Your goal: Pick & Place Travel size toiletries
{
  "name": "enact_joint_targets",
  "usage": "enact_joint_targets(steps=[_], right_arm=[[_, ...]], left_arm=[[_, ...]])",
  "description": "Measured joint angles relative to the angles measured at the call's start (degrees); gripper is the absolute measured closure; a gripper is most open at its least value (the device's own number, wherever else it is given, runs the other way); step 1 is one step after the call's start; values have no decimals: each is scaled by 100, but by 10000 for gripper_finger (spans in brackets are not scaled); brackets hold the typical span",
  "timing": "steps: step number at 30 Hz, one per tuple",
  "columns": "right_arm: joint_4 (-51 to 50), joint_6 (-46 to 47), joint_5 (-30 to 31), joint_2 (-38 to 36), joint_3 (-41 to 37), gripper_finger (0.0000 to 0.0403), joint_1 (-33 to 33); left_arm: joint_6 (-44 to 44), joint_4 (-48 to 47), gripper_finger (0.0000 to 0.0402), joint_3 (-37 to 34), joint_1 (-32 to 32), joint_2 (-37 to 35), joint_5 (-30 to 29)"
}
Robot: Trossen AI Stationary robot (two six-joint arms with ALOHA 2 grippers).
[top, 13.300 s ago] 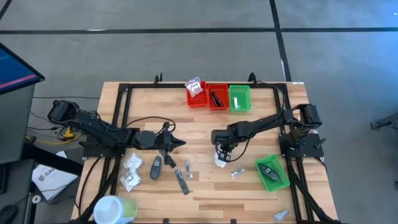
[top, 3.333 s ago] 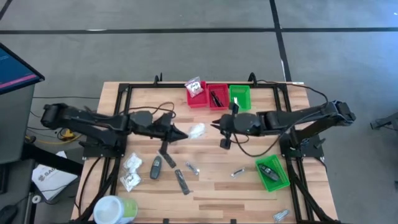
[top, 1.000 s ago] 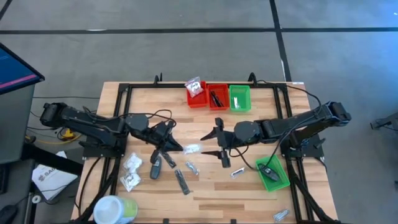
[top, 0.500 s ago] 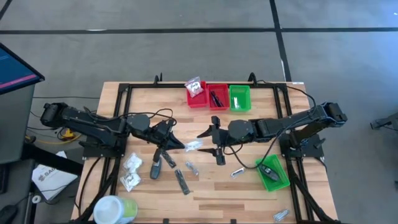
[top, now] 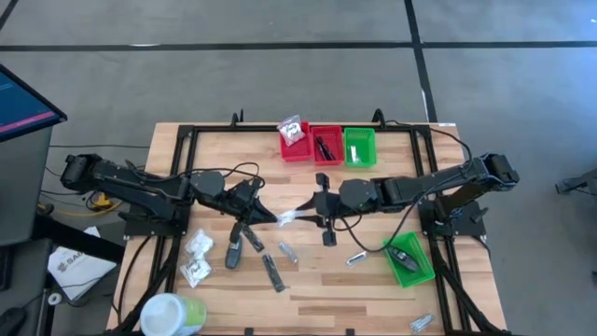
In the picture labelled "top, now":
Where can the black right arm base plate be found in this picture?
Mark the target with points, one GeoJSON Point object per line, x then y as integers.
{"type": "Point", "coordinates": [466, 226]}

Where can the computer monitor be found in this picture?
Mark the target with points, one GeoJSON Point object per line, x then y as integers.
{"type": "Point", "coordinates": [23, 107]}

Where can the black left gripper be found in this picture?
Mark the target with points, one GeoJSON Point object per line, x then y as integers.
{"type": "Point", "coordinates": [245, 205]}

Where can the red plastic basket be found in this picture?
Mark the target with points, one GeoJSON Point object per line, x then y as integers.
{"type": "Point", "coordinates": [298, 154]}
{"type": "Point", "coordinates": [337, 135]}

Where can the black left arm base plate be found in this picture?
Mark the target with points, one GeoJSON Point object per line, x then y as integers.
{"type": "Point", "coordinates": [144, 226]}

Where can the green white wipes canister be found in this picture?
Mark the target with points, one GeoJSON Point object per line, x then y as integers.
{"type": "Point", "coordinates": [165, 315]}

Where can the silver nail clipper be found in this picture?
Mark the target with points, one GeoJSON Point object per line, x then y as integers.
{"type": "Point", "coordinates": [288, 252]}
{"type": "Point", "coordinates": [422, 322]}
{"type": "Point", "coordinates": [357, 259]}
{"type": "Point", "coordinates": [353, 155]}

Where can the white tape roll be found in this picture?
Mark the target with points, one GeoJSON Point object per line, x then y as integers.
{"type": "Point", "coordinates": [55, 299]}

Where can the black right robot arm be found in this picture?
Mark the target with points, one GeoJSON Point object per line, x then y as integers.
{"type": "Point", "coordinates": [420, 184]}

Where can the black desk beam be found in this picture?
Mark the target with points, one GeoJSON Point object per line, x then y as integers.
{"type": "Point", "coordinates": [79, 242]}

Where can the black nail file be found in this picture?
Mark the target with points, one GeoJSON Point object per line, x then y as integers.
{"type": "Point", "coordinates": [253, 239]}
{"type": "Point", "coordinates": [332, 154]}
{"type": "Point", "coordinates": [273, 273]}
{"type": "Point", "coordinates": [321, 145]}

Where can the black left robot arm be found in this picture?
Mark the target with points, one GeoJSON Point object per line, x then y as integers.
{"type": "Point", "coordinates": [140, 184]}

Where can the green plastic basket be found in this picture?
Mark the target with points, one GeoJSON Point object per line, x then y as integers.
{"type": "Point", "coordinates": [420, 275]}
{"type": "Point", "coordinates": [366, 140]}

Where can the black aluminium table frame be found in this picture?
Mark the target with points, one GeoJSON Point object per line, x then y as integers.
{"type": "Point", "coordinates": [252, 128]}

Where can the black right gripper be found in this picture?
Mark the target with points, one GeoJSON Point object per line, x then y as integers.
{"type": "Point", "coordinates": [329, 210]}

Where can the white printed booklet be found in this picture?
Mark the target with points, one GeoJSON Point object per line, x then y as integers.
{"type": "Point", "coordinates": [77, 273]}

